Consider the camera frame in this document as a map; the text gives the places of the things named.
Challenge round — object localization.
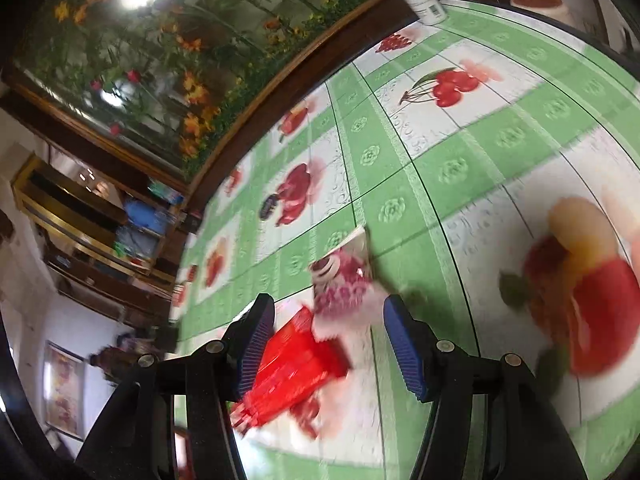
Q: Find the pink snack packet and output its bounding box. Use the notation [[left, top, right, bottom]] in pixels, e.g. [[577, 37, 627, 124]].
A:
[[307, 225, 388, 343]]

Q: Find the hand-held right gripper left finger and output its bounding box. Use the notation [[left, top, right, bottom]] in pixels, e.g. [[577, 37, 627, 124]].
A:
[[75, 294, 277, 480]]

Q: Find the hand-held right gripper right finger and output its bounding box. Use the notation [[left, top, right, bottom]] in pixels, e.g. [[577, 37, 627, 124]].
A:
[[383, 294, 589, 480]]

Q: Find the ribbed red snack packet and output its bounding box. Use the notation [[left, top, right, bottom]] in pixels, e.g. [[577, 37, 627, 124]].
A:
[[229, 307, 351, 433]]

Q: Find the small dark candy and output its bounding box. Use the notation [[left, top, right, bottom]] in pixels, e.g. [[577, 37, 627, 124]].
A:
[[258, 192, 281, 221]]

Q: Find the wall poster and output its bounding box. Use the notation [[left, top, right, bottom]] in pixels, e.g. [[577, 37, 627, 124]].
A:
[[42, 340, 87, 443]]

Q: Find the red round stool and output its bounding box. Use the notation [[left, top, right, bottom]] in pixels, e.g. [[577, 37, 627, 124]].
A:
[[510, 0, 571, 23]]

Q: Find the blue thermos jug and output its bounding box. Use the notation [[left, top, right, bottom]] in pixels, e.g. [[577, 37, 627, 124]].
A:
[[124, 199, 168, 237]]

